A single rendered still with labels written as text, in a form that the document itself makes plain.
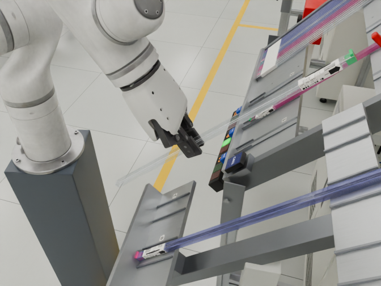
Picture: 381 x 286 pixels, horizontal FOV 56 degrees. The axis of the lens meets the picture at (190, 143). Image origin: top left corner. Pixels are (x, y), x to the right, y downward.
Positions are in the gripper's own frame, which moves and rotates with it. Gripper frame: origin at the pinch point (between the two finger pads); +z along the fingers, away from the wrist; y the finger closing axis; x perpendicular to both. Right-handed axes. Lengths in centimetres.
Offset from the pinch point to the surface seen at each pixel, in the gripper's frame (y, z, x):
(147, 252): 11.2, 13.5, -15.9
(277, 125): -24.9, 20.1, 7.0
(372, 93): -76, 56, 27
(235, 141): -26.8, 22.1, -5.9
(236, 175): -10.2, 19.2, -1.9
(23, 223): -33, 36, -122
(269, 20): -283, 90, -37
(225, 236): -9.3, 38.7, -15.0
